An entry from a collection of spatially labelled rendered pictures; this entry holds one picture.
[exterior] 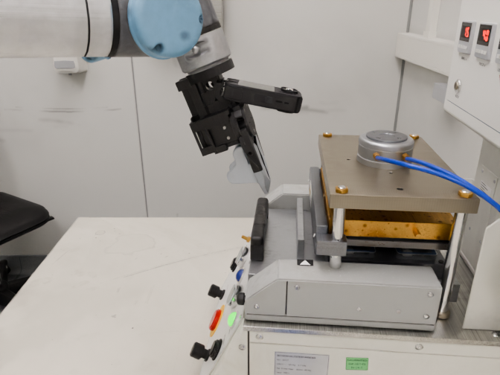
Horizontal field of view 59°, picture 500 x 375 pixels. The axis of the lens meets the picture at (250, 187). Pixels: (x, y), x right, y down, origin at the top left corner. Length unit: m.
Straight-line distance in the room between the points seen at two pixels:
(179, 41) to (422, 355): 0.50
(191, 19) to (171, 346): 0.60
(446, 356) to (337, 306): 0.16
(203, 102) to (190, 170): 1.51
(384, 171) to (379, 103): 1.49
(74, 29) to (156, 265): 0.74
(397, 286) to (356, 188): 0.13
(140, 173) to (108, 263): 1.13
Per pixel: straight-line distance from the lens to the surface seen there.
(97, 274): 1.09
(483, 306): 0.66
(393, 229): 0.62
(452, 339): 0.65
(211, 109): 0.65
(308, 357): 0.65
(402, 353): 0.66
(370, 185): 0.59
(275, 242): 0.72
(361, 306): 0.61
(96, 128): 2.20
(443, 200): 0.58
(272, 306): 0.61
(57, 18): 0.44
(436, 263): 0.67
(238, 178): 0.68
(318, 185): 0.72
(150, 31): 0.44
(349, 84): 2.08
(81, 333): 0.93
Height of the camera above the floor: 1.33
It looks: 23 degrees down
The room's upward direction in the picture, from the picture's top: straight up
